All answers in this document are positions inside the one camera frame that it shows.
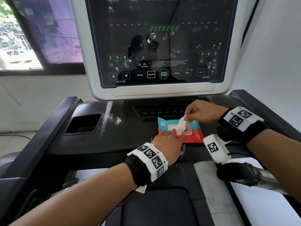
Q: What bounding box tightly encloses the person's left forearm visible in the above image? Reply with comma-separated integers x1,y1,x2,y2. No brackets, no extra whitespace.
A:
7,162,138,226

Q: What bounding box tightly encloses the black left wrist strap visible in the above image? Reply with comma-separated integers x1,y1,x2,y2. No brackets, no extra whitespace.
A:
124,155,151,187

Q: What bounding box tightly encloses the black right wrist strap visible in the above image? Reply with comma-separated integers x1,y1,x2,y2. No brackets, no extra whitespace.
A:
216,108,271,145

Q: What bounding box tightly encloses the black treadmill belt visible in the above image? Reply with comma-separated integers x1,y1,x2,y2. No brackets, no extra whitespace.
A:
121,162,199,226

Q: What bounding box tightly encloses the white marker camera block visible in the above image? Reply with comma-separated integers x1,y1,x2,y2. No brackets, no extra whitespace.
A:
203,134,232,164

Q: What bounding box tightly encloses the black wrist strap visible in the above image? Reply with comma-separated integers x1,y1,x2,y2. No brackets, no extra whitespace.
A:
216,108,271,145
124,155,151,187

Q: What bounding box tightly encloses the grey treadmill display console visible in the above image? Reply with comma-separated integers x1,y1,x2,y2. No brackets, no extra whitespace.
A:
70,0,262,101

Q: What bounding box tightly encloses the white marker left wrist band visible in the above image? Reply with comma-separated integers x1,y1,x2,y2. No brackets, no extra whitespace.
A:
127,142,169,183

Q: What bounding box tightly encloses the black treadmill button panel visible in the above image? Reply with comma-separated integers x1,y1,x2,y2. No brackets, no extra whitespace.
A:
132,105,191,119

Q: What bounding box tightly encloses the person's right forearm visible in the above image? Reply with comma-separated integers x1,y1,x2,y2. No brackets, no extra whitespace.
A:
246,129,301,205

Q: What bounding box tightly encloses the red blue wet wipes packet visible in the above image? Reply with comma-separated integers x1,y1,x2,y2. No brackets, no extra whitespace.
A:
157,117,204,144

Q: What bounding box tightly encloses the black treadmill console deck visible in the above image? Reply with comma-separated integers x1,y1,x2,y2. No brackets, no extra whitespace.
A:
0,89,301,226

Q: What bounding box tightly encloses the grey treadmill side rail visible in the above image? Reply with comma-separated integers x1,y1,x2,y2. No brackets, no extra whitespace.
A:
193,160,246,226

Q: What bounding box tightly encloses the white marker wrist band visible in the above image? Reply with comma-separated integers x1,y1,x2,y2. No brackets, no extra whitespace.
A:
127,142,169,183
223,106,264,132

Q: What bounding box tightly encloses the person's left hand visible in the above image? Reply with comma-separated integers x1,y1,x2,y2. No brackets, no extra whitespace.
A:
150,129,186,166

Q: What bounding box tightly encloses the black silver treadmill handlebar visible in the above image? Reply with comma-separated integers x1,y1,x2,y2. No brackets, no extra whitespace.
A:
216,162,290,195

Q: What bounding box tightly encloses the white wet wipe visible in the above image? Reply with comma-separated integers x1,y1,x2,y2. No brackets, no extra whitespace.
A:
176,115,188,135

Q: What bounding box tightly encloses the black framed window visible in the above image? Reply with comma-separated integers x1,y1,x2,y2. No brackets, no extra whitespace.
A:
0,0,86,76

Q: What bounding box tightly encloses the thin black floor cable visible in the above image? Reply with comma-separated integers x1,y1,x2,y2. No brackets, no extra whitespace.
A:
0,134,31,140

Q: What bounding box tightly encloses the white marker right wrist band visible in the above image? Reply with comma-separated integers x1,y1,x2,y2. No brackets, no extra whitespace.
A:
223,106,264,132

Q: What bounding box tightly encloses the person's right hand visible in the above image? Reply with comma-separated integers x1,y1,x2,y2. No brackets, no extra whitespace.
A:
184,99,227,124

